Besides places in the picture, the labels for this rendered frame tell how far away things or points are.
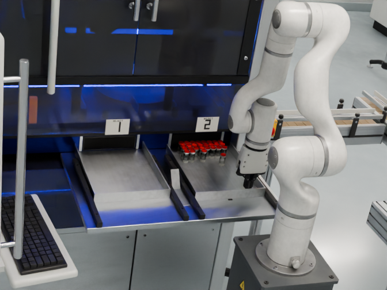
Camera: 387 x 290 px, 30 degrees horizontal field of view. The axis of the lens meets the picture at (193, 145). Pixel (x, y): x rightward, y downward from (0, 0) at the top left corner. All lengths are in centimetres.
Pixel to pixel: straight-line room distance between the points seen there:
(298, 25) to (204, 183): 77
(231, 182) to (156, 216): 37
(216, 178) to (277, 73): 52
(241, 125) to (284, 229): 38
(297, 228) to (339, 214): 214
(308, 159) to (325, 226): 213
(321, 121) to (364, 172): 278
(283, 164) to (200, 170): 65
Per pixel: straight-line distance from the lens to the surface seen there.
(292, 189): 208
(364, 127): 314
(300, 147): 204
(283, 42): 223
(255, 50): 260
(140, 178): 253
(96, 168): 256
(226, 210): 243
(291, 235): 218
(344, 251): 399
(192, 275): 304
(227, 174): 264
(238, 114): 231
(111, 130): 255
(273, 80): 228
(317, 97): 206
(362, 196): 455
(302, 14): 204
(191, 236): 292
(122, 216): 232
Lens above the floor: 217
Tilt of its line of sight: 27 degrees down
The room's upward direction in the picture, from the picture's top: 9 degrees clockwise
